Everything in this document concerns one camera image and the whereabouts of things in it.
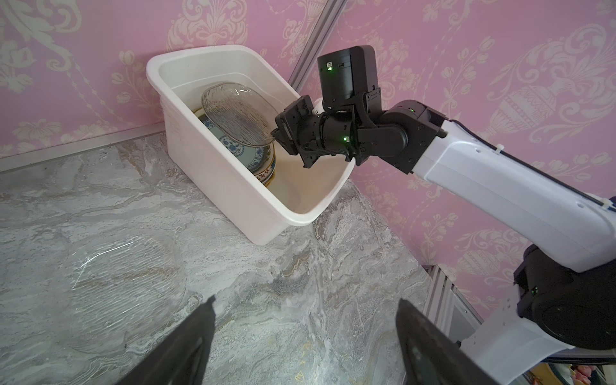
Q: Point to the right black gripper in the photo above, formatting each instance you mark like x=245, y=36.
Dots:
x=350, y=101

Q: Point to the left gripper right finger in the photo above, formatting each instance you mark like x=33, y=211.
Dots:
x=429, y=356

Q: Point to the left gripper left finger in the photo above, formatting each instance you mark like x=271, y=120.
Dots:
x=182, y=357

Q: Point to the blue floral patterned plate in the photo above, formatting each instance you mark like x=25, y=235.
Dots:
x=252, y=158

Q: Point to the grey smoked glass plate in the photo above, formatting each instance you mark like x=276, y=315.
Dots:
x=240, y=112

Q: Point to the cream plate with willow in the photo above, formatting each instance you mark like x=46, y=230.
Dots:
x=266, y=174

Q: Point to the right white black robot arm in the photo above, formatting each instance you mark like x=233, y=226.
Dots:
x=563, y=293

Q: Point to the white plastic bin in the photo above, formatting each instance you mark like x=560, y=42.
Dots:
x=295, y=197

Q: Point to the clear glass plate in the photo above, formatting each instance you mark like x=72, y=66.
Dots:
x=110, y=291

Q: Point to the aluminium mounting rail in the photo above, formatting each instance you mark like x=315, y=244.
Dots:
x=448, y=308

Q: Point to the right corner aluminium post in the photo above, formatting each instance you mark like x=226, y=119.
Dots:
x=316, y=41

